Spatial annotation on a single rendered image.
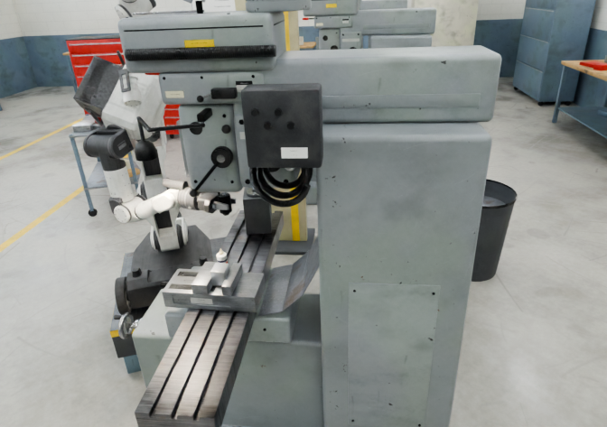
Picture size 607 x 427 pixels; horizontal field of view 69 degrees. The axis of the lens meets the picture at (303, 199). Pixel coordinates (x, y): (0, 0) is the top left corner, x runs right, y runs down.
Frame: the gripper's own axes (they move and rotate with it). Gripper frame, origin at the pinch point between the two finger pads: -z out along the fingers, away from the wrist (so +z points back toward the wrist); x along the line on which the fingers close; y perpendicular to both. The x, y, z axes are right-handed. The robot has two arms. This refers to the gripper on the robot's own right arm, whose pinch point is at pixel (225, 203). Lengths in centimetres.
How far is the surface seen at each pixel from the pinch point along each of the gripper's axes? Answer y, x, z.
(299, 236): 116, 166, 41
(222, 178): -14.5, -8.7, -6.0
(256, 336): 49, -14, -16
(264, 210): 20.1, 33.9, 1.6
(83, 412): 123, -24, 87
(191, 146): -25.9, -11.1, 3.2
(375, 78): -48, 3, -55
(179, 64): -53, -14, 1
